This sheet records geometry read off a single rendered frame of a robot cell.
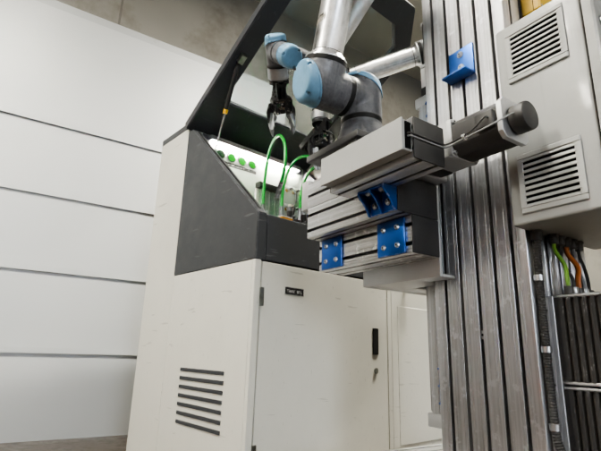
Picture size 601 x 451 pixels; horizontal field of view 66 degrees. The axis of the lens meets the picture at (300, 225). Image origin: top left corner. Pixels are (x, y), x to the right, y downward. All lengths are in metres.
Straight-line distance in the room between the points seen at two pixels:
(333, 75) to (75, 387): 2.35
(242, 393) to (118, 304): 1.71
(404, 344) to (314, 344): 0.51
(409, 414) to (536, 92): 1.38
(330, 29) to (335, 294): 0.92
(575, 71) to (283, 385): 1.16
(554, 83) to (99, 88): 2.87
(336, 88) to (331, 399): 1.04
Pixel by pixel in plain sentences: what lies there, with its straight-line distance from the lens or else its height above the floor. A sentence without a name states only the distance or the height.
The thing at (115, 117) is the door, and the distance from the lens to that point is 3.37.
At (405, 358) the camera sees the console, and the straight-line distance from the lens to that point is 2.04.
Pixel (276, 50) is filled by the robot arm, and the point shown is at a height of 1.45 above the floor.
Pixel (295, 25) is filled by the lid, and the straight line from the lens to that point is 2.05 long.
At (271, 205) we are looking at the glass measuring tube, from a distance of 2.25.
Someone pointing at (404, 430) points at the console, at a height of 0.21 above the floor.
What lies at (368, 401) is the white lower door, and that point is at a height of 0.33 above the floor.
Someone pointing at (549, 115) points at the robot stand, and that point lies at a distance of 1.07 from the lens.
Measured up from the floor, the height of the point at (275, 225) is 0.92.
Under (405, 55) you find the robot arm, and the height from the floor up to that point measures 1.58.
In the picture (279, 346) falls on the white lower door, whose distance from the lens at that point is 1.55.
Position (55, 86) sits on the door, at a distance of 3.38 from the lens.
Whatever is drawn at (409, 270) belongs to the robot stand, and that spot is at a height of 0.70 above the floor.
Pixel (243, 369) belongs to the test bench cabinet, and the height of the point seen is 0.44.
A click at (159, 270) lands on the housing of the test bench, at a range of 2.13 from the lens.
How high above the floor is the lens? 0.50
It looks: 15 degrees up
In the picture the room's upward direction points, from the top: 2 degrees clockwise
